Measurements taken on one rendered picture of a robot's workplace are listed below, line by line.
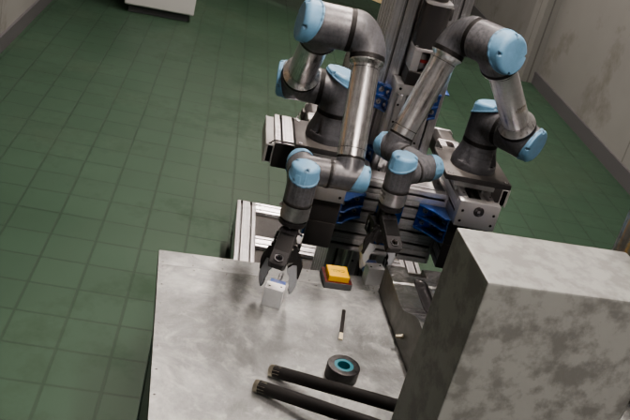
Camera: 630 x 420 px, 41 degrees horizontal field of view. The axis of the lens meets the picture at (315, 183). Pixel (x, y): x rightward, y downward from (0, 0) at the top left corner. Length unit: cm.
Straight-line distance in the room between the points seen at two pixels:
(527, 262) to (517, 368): 16
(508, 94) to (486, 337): 134
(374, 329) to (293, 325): 22
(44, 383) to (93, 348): 27
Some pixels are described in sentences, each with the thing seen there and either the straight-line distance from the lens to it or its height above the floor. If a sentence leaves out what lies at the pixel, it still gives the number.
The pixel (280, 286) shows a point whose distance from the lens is 222.
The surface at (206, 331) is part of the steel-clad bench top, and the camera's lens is 209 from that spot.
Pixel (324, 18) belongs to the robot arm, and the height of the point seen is 150.
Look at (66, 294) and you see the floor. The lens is 357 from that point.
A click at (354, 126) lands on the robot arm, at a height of 127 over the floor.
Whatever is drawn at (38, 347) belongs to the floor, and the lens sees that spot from 329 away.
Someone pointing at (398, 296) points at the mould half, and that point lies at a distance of 227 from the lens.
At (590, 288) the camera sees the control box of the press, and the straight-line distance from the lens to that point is 130.
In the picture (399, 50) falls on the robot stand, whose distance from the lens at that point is 281.
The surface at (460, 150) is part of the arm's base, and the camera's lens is 280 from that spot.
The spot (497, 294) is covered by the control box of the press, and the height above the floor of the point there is 145.
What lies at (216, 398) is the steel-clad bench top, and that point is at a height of 80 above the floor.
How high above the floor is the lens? 201
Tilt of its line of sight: 24 degrees down
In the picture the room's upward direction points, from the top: 14 degrees clockwise
